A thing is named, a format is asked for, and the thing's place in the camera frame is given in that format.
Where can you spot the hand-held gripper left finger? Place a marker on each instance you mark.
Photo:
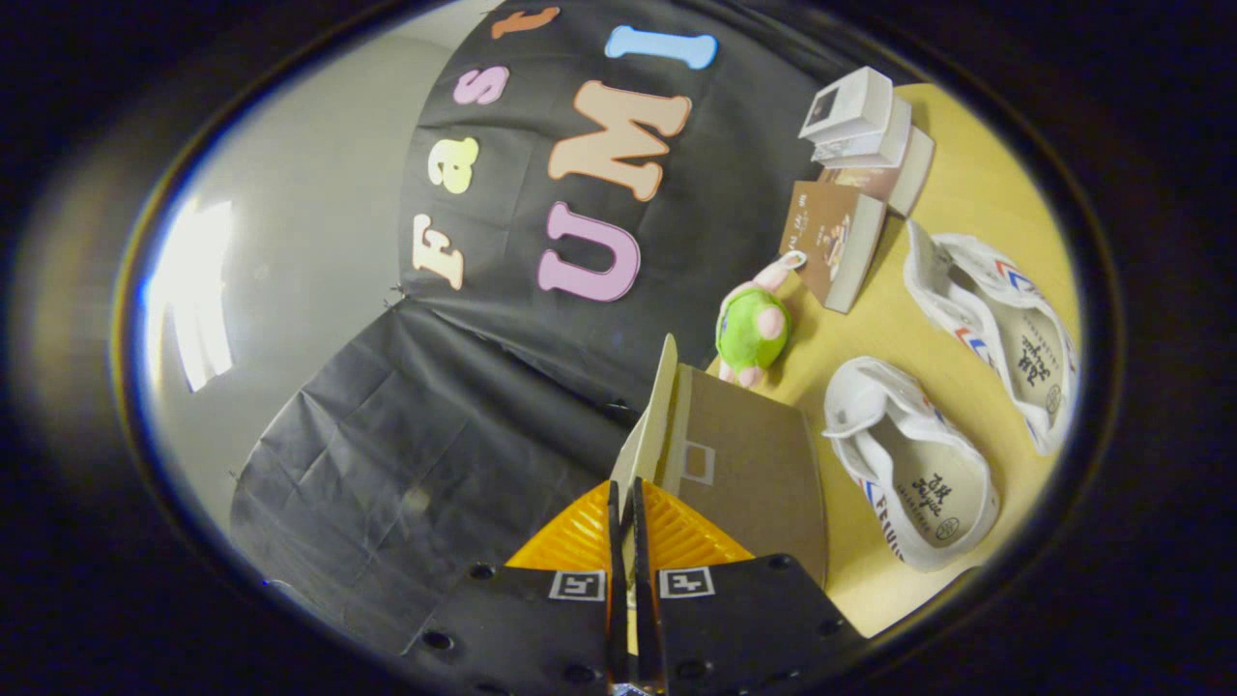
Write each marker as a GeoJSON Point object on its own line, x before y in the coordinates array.
{"type": "Point", "coordinates": [614, 599]}

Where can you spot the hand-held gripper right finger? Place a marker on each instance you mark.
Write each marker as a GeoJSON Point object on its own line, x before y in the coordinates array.
{"type": "Point", "coordinates": [642, 580]}

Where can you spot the beige fabric storage box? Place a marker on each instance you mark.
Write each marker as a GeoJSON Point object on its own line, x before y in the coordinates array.
{"type": "Point", "coordinates": [744, 464]}

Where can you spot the white canvas shoe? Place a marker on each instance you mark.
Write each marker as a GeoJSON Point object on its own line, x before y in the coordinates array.
{"type": "Point", "coordinates": [918, 483]}
{"type": "Point", "coordinates": [1024, 348]}

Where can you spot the black backdrop cloth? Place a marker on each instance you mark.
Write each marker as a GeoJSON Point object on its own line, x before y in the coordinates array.
{"type": "Point", "coordinates": [435, 435]}

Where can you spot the green and pink plush toy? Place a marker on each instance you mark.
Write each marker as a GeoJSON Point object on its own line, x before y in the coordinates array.
{"type": "Point", "coordinates": [749, 329]}

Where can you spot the light brown book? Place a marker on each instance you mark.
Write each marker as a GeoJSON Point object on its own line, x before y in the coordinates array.
{"type": "Point", "coordinates": [821, 232]}

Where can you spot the white book with patterned cover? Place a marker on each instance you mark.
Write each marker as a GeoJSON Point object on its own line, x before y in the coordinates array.
{"type": "Point", "coordinates": [894, 140]}

